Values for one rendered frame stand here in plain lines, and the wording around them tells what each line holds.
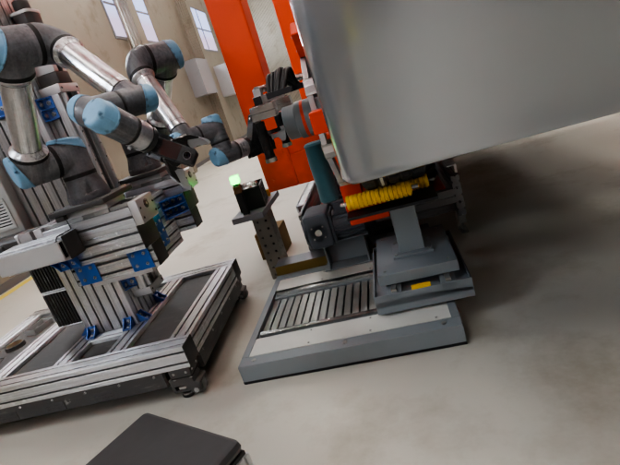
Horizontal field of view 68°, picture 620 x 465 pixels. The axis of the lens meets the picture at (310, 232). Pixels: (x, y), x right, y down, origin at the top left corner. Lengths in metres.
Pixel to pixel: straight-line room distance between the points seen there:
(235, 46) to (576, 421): 1.93
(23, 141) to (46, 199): 0.47
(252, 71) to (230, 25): 0.22
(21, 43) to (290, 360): 1.29
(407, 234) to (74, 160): 1.26
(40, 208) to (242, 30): 1.16
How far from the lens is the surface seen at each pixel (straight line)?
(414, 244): 1.88
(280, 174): 2.32
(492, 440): 1.37
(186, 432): 1.15
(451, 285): 1.75
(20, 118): 1.68
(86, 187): 1.83
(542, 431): 1.39
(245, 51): 2.30
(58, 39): 1.58
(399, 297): 1.75
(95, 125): 1.17
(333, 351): 1.70
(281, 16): 4.24
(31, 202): 2.19
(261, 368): 1.79
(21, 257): 1.89
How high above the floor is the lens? 0.97
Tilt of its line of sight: 17 degrees down
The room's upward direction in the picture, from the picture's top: 18 degrees counter-clockwise
